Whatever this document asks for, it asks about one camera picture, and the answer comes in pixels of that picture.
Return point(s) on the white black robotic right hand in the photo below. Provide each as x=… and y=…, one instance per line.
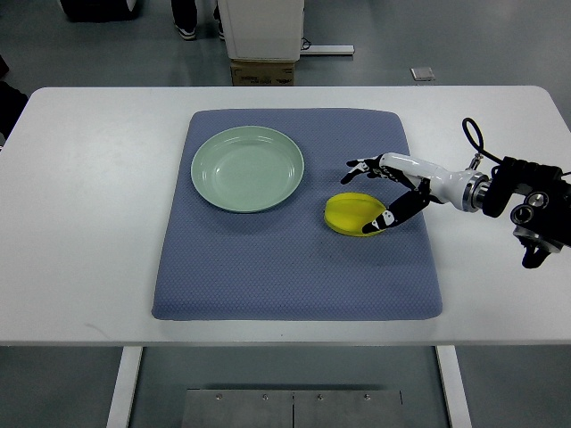
x=426, y=183

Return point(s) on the yellow starfruit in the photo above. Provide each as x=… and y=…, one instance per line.
x=348, y=213

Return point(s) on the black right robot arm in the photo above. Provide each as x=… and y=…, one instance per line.
x=542, y=219

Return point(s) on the small grey floor plate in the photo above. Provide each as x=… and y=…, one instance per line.
x=422, y=74

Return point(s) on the light green plate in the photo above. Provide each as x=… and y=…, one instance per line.
x=247, y=169

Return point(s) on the blue quilted mat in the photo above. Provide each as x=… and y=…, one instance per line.
x=285, y=263

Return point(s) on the right white table leg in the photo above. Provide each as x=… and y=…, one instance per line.
x=453, y=387

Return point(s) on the white table leg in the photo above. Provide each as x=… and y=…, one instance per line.
x=453, y=387
x=125, y=387

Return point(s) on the brown cardboard box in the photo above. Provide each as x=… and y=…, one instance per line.
x=248, y=73

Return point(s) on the person's legs and shoes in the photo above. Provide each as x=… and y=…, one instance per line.
x=185, y=18

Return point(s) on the left white table leg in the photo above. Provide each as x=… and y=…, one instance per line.
x=125, y=387

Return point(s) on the black wheeled object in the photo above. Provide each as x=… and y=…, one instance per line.
x=100, y=10

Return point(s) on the dark object at left edge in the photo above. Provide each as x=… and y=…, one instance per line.
x=12, y=104

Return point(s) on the white floor rail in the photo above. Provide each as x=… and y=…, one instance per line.
x=327, y=50

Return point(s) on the metal base plate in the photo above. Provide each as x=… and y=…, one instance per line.
x=291, y=408

